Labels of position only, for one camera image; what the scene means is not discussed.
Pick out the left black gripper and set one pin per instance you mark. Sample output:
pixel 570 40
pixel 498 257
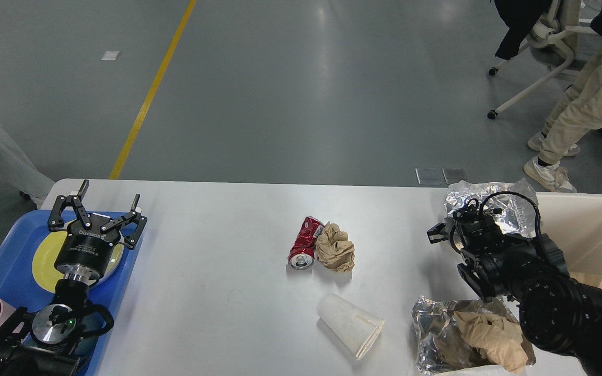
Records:
pixel 92 248

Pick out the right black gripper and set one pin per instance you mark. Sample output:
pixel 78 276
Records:
pixel 472 230

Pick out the yellow plastic plate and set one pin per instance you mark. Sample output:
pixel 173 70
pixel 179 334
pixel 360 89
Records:
pixel 43 271

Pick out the teal green mug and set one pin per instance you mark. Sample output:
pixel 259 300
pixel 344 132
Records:
pixel 86 346

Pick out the large brown paper bag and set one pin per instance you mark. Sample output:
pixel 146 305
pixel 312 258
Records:
pixel 593 280

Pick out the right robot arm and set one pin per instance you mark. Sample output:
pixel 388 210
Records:
pixel 558 314

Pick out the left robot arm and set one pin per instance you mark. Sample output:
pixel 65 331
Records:
pixel 43 342

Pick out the foil sheet with paper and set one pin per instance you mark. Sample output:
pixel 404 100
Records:
pixel 440 346

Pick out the small crumpled brown paper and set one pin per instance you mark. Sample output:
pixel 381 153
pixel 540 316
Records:
pixel 334 250

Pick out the flattened white paper cup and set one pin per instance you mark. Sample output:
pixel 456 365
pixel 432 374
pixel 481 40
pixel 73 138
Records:
pixel 356 328

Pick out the crumpled brown paper on foil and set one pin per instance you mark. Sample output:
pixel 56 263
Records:
pixel 495 337

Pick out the crushed red soda can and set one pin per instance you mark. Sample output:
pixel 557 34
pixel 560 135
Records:
pixel 302 254

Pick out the person in light grey trousers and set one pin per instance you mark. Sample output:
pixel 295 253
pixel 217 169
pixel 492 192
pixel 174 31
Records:
pixel 19 171

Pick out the beige plastic bin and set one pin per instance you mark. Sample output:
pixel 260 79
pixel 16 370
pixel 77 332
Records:
pixel 574 222

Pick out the person in khaki trousers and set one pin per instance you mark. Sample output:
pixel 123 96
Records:
pixel 578 111

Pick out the white office chair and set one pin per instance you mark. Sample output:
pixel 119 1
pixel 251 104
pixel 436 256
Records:
pixel 554 32

